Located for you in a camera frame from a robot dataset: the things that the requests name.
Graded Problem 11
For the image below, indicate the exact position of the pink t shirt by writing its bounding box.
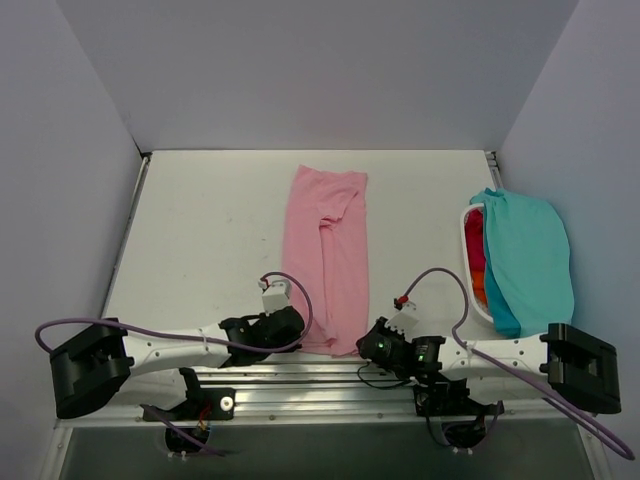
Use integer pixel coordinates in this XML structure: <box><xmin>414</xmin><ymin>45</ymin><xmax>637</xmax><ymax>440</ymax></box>
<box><xmin>282</xmin><ymin>165</ymin><xmax>369</xmax><ymax>357</ymax></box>

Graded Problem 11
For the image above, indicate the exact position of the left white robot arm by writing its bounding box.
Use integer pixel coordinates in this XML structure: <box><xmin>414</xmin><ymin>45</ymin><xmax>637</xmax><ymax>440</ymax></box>
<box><xmin>49</xmin><ymin>305</ymin><xmax>308</xmax><ymax>420</ymax></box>

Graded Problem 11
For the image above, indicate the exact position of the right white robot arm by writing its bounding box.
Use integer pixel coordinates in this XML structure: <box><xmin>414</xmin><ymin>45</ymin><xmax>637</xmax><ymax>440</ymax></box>
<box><xmin>356</xmin><ymin>317</ymin><xmax>621</xmax><ymax>417</ymax></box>

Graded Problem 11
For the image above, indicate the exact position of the white laundry basket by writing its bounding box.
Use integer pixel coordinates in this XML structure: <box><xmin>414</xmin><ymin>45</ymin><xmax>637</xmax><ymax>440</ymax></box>
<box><xmin>459</xmin><ymin>204</ymin><xmax>494</xmax><ymax>325</ymax></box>

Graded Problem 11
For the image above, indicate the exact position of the orange garment in basket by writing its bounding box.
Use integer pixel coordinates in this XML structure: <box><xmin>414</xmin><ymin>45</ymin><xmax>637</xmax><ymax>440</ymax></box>
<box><xmin>471</xmin><ymin>270</ymin><xmax>488</xmax><ymax>307</ymax></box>

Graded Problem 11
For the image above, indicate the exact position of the teal t shirt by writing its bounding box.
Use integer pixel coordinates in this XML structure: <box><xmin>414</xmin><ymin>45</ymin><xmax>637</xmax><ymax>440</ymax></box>
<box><xmin>470</xmin><ymin>189</ymin><xmax>575</xmax><ymax>338</ymax></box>

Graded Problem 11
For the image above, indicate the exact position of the red garment in basket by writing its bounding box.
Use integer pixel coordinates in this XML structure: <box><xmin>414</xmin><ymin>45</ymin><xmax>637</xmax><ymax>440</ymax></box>
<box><xmin>464</xmin><ymin>209</ymin><xmax>486</xmax><ymax>272</ymax></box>

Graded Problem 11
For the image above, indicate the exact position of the black thin cable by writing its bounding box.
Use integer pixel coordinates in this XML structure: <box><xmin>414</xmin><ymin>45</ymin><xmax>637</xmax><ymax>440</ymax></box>
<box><xmin>357</xmin><ymin>362</ymin><xmax>421</xmax><ymax>389</ymax></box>

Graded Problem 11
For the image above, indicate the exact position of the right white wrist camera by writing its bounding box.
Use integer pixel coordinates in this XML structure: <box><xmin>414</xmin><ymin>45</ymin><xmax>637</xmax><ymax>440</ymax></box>
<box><xmin>389</xmin><ymin>295</ymin><xmax>419</xmax><ymax>335</ymax></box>

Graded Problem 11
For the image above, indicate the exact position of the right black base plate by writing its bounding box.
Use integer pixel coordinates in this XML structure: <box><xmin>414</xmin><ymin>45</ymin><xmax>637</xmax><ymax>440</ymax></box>
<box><xmin>412</xmin><ymin>381</ymin><xmax>505</xmax><ymax>418</ymax></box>

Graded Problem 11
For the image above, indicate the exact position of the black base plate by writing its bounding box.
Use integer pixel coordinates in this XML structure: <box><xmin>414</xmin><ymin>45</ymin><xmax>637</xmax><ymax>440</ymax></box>
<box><xmin>142</xmin><ymin>388</ymin><xmax>236</xmax><ymax>421</ymax></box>
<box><xmin>412</xmin><ymin>381</ymin><xmax>505</xmax><ymax>418</ymax></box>

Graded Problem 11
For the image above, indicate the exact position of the aluminium mounting rail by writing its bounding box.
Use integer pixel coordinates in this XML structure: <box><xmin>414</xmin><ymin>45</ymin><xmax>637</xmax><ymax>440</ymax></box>
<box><xmin>55</xmin><ymin>361</ymin><xmax>566</xmax><ymax>427</ymax></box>

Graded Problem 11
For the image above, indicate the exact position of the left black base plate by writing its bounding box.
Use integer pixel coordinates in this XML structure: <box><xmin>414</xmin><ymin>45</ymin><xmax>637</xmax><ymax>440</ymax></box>
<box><xmin>142</xmin><ymin>388</ymin><xmax>236</xmax><ymax>421</ymax></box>

